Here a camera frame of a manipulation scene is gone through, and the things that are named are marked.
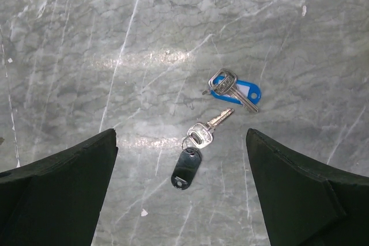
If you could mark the silver key with black tag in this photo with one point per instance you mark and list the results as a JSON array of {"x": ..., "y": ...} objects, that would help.
[{"x": 200, "y": 135}]

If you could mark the blue key tag key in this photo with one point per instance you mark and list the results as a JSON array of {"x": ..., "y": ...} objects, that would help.
[{"x": 224, "y": 85}]

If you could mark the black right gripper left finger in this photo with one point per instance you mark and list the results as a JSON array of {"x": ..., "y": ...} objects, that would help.
[{"x": 57, "y": 200}]

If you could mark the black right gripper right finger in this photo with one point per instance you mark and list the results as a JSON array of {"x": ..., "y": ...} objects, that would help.
[{"x": 304, "y": 201}]

